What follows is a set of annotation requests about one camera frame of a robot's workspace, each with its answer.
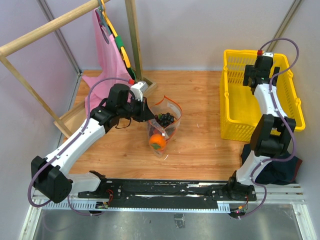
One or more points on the wooden clothes rack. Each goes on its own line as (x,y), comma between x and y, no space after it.
(71,119)

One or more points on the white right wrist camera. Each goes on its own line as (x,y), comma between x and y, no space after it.
(260,52)

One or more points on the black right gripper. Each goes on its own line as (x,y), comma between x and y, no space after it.
(248,73)

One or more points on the orange persimmon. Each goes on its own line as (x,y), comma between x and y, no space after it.
(157,142)

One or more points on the pink t-shirt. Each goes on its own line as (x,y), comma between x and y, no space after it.
(111,62)

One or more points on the black grape bunch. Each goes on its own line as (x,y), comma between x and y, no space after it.
(165,119)

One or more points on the yellow hanger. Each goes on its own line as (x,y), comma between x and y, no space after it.
(113,31)

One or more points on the dark navy cloth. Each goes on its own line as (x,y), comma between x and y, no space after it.
(279,173)

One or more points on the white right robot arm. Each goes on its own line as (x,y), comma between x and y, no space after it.
(273,133)

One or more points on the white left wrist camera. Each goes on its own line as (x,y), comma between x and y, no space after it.
(138,89)

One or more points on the yellow plastic basket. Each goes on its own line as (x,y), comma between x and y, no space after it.
(239,109)

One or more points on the green hanger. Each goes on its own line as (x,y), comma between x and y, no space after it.
(124,55)

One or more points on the clear zip bag orange zipper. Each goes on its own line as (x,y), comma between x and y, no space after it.
(161,129)

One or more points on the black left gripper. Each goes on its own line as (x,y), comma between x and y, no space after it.
(145,113)

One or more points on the watermelon slice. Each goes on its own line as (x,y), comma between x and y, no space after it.
(154,131)

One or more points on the grey hanger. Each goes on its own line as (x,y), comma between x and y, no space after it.
(102,21)

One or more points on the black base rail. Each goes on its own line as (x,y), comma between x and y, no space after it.
(147,194)

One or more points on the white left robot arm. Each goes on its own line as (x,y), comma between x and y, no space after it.
(50,175)

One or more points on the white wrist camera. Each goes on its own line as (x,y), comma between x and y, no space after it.
(138,89)
(260,52)

